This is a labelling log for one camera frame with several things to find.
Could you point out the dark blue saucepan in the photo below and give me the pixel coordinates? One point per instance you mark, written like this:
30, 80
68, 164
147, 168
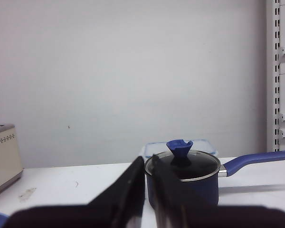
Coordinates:
208, 188

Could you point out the glass lid with blue knob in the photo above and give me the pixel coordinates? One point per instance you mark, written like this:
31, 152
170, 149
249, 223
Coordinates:
187, 164

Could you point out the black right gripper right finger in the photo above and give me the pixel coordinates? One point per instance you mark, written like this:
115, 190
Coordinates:
178, 206

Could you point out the white slotted shelf upright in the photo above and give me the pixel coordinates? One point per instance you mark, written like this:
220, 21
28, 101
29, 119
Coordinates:
275, 75

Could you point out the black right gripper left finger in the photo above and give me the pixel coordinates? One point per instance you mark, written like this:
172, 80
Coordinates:
118, 206

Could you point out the clear plastic food container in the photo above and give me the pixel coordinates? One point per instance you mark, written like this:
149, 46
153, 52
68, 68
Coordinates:
151, 148

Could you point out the cream and chrome toaster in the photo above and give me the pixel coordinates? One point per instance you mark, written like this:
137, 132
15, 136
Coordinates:
11, 167

